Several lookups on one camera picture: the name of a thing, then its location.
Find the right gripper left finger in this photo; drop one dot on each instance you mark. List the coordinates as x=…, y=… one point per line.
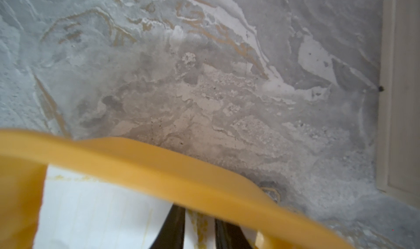
x=172, y=233

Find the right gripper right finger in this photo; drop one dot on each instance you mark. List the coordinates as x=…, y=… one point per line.
x=229, y=236

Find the yellow plastic storage box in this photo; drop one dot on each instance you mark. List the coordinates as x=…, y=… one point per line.
x=155, y=171

